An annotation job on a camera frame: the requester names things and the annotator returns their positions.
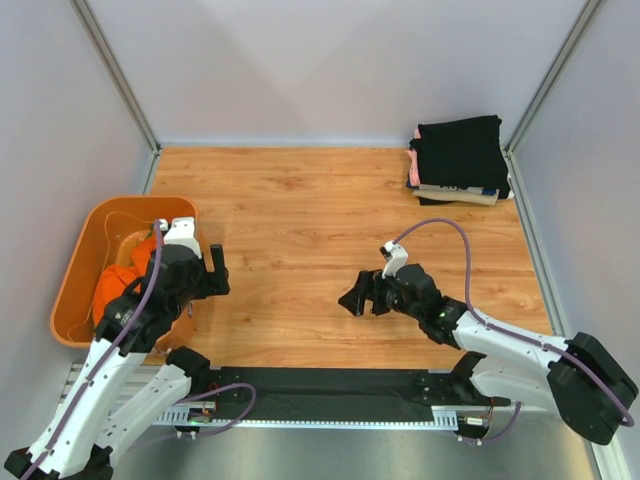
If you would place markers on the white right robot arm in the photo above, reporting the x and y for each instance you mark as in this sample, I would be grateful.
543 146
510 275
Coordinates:
576 378

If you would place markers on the white printed folded t-shirt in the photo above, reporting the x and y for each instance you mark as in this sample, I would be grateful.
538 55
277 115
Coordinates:
471 190

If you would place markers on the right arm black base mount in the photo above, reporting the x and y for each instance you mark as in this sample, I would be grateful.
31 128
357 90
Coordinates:
454 387

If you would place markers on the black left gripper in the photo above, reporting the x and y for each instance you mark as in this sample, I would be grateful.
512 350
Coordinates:
214 281

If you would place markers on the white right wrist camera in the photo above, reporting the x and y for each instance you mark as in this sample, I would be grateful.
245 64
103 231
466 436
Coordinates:
395 256

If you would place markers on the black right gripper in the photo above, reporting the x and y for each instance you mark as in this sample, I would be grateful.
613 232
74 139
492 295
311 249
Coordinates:
369 287

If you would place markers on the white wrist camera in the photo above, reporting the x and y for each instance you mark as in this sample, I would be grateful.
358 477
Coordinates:
395 256
182 231

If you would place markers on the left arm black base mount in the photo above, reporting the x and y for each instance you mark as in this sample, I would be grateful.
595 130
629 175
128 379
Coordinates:
194 367

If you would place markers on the black t-shirt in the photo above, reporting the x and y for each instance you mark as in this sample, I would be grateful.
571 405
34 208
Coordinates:
504 195
464 153

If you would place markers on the black folded t-shirt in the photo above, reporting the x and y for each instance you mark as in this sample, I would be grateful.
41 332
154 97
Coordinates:
504 195

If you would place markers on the right aluminium frame post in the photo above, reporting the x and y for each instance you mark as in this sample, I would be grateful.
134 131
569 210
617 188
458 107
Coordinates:
587 15

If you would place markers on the slotted grey cable duct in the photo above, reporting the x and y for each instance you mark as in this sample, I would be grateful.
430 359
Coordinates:
437 418

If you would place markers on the beige folded t-shirt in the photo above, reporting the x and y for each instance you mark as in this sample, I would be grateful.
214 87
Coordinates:
444 196

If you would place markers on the aluminium frame post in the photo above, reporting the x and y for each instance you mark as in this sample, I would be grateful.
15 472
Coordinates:
587 15
100 42

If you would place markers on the orange t-shirt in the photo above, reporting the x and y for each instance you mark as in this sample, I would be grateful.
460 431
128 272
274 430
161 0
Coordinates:
115 278

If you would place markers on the aluminium front rail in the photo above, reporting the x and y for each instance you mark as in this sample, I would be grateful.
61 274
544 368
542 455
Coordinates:
122 391

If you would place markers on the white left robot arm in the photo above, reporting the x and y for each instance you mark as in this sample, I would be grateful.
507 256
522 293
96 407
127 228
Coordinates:
88 434

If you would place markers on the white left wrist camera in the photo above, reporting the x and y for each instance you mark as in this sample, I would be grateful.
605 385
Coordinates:
182 231

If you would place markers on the pink folded t-shirt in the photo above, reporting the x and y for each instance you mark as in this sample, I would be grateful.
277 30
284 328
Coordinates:
413 174

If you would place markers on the black cloth strip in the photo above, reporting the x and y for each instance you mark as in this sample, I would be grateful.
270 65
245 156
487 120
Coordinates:
326 391

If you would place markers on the orange plastic basket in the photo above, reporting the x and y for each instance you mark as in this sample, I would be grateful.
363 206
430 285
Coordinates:
109 234

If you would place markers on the left aluminium frame post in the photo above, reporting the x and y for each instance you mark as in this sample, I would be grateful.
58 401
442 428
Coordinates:
100 42

